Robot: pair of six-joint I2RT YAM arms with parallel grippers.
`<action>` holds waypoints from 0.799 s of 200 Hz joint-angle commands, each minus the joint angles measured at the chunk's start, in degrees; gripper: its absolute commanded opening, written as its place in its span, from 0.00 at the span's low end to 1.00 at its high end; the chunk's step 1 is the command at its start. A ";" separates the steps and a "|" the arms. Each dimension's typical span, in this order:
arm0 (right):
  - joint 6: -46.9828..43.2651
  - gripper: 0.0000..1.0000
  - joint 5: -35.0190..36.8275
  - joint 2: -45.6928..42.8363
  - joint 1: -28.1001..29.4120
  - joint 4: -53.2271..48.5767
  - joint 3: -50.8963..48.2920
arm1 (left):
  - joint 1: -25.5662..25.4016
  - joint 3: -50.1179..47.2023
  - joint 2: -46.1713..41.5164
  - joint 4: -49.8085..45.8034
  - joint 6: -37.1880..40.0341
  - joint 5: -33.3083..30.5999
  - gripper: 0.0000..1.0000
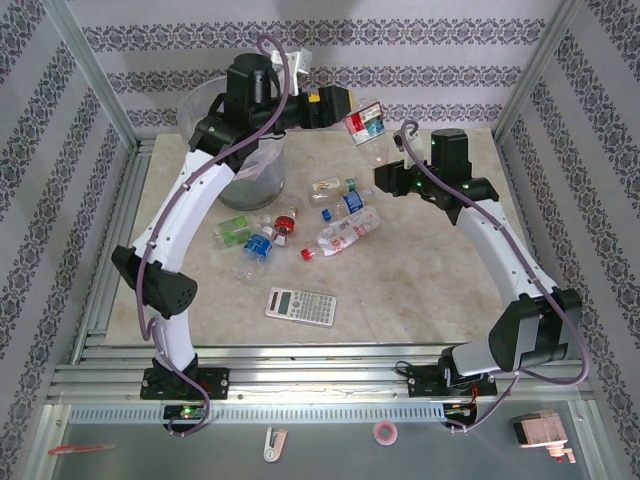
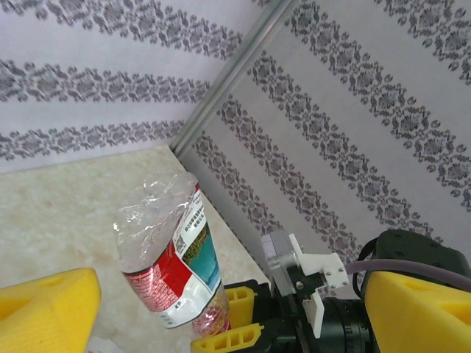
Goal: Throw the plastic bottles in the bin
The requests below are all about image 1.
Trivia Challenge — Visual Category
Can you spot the bottle red teal label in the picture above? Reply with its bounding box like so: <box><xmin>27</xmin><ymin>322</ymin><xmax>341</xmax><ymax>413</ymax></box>
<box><xmin>343</xmin><ymin>97</ymin><xmax>390</xmax><ymax>167</ymax></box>

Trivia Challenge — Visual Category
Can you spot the yellow label bottle green cap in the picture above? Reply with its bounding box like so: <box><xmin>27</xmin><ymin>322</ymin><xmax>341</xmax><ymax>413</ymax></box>
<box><xmin>308</xmin><ymin>175</ymin><xmax>361</xmax><ymax>199</ymax></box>

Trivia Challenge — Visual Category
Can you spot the long bottle red text label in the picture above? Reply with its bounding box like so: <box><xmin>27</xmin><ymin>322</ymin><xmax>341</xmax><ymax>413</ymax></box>
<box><xmin>299</xmin><ymin>205</ymin><xmax>380</xmax><ymax>262</ymax></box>

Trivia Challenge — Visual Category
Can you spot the clear plastic bin liner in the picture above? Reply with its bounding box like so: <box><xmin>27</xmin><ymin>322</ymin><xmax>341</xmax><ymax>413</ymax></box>
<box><xmin>177</xmin><ymin>74</ymin><xmax>289</xmax><ymax>186</ymax></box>

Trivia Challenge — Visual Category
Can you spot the clear plastic trash bin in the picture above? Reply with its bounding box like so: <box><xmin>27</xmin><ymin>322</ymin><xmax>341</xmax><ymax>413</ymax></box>
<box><xmin>177</xmin><ymin>74</ymin><xmax>287</xmax><ymax>211</ymax></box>

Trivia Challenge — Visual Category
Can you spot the small round clear bottle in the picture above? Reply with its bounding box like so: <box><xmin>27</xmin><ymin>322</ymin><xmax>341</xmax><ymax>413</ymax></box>
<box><xmin>279</xmin><ymin>193</ymin><xmax>305</xmax><ymax>219</ymax></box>

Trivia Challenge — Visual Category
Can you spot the green label clear bottle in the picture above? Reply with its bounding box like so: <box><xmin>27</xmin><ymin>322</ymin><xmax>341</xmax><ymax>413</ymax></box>
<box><xmin>212</xmin><ymin>213</ymin><xmax>274</xmax><ymax>249</ymax></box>

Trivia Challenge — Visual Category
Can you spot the blue label bottle white cap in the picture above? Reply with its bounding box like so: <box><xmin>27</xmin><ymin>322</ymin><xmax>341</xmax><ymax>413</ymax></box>
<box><xmin>232</xmin><ymin>225</ymin><xmax>277</xmax><ymax>281</ymax></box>

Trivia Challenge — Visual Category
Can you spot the white scientific calculator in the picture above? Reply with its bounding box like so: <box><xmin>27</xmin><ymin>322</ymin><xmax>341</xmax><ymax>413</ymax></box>
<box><xmin>264</xmin><ymin>286</ymin><xmax>338</xmax><ymax>329</ymax></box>

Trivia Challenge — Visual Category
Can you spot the pink tape roll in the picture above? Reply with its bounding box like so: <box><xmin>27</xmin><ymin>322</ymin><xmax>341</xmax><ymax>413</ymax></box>
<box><xmin>373</xmin><ymin>420</ymin><xmax>400</xmax><ymax>445</ymax></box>

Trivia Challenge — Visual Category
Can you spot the pink black box device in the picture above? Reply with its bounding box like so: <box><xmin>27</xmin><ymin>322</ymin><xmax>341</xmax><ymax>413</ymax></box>
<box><xmin>512</xmin><ymin>409</ymin><xmax>576</xmax><ymax>464</ymax></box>

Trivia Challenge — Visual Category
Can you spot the small white plastic tool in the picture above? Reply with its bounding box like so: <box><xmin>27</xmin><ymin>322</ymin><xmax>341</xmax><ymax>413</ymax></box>
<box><xmin>262</xmin><ymin>426</ymin><xmax>289</xmax><ymax>464</ymax></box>

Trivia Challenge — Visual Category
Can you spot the red pen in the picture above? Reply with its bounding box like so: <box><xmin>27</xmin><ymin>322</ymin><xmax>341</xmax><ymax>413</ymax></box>
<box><xmin>48</xmin><ymin>443</ymin><xmax>117</xmax><ymax>456</ymax></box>

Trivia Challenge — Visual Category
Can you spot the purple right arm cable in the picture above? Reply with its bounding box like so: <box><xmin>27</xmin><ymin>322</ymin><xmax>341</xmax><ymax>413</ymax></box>
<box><xmin>399</xmin><ymin>118</ymin><xmax>591</xmax><ymax>435</ymax></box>

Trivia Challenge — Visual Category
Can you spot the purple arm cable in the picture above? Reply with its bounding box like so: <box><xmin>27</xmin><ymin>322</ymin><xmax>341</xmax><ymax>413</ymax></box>
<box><xmin>399</xmin><ymin>118</ymin><xmax>591</xmax><ymax>435</ymax></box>
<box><xmin>137</xmin><ymin>33</ymin><xmax>292</xmax><ymax>439</ymax></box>

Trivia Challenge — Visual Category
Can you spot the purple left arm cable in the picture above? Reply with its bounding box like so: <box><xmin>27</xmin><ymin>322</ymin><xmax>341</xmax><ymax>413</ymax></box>
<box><xmin>137</xmin><ymin>33</ymin><xmax>292</xmax><ymax>439</ymax></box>

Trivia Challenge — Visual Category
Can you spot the aluminium corner post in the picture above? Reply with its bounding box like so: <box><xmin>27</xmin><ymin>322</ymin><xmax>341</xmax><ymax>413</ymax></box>
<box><xmin>492</xmin><ymin>0</ymin><xmax>586</xmax><ymax>144</ymax></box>
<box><xmin>39</xmin><ymin>0</ymin><xmax>144</xmax><ymax>149</ymax></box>

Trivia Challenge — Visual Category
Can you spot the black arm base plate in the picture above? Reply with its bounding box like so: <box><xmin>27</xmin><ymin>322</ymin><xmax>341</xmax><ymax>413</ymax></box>
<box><xmin>407</xmin><ymin>367</ymin><xmax>497</xmax><ymax>400</ymax></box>
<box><xmin>141</xmin><ymin>367</ymin><xmax>230</xmax><ymax>401</ymax></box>

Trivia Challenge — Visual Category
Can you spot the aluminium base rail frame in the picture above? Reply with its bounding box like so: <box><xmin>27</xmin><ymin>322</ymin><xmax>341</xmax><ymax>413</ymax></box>
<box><xmin>47</xmin><ymin>342</ymin><xmax>596</xmax><ymax>405</ymax></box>

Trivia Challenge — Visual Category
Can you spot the slotted grey cable duct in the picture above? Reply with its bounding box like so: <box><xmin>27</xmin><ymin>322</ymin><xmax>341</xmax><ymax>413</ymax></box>
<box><xmin>67</xmin><ymin>403</ymin><xmax>449</xmax><ymax>425</ymax></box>

